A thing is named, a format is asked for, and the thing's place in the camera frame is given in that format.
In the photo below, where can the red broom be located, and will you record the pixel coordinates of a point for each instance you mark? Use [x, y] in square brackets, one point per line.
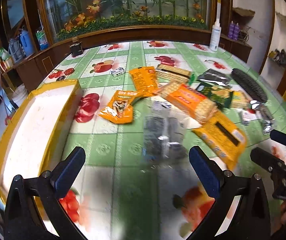
[8, 117]

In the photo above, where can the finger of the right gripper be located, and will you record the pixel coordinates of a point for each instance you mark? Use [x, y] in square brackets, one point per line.
[278, 136]
[266, 160]

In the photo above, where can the black ribbed oval object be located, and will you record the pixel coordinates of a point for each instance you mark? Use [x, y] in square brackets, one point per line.
[251, 87]

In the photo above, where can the yellow cardboard box tray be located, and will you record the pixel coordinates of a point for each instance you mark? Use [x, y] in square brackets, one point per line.
[34, 139]

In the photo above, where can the silver foil packet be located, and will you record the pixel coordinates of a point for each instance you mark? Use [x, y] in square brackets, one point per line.
[266, 119]

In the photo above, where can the clear plastic snack bag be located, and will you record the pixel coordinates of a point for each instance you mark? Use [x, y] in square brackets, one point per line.
[164, 130]

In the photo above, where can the purple bottles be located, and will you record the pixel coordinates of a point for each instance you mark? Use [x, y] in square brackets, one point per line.
[234, 30]

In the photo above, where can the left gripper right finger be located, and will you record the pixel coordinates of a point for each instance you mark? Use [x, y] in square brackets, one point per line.
[208, 172]

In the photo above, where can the white plastic bucket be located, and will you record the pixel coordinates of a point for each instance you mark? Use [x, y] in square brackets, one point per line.
[19, 95]

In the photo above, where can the orange cracker pack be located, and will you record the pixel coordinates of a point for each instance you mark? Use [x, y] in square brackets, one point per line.
[195, 104]

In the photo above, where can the green white bag on shelf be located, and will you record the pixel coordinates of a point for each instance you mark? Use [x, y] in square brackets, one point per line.
[5, 57]

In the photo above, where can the small blue white candy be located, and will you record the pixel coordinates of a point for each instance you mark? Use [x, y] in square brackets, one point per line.
[117, 72]

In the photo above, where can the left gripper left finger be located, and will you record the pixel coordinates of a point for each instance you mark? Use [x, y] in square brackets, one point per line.
[65, 173]

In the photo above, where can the white spray bottle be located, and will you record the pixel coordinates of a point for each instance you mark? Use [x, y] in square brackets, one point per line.
[215, 35]

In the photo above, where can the green cracker bag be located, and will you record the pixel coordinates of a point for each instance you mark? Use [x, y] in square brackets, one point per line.
[218, 94]

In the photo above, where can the flower aquarium display cabinet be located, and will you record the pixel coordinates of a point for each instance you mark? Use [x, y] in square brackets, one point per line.
[69, 18]

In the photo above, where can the grey thermos jug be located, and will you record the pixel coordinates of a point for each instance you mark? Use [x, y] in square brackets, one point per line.
[15, 50]

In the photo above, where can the yellow cracker pack black stripe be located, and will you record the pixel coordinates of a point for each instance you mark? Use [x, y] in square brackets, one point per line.
[225, 139]

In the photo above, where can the silver black foil bag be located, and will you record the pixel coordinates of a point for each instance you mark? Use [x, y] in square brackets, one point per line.
[213, 76]

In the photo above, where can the orange sunflower seed bag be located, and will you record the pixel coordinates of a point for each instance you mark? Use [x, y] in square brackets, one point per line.
[120, 108]

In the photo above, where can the plastic bag with bottle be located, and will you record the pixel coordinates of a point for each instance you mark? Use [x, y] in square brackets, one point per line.
[42, 39]

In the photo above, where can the small dark jar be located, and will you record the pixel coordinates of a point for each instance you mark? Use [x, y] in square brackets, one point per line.
[76, 47]

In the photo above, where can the orange snack packet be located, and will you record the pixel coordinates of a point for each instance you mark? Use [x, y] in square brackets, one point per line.
[145, 80]

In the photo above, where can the right human hand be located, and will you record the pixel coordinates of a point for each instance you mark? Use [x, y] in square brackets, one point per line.
[283, 214]

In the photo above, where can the blue thermos jug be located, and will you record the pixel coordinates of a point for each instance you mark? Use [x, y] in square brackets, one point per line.
[26, 42]

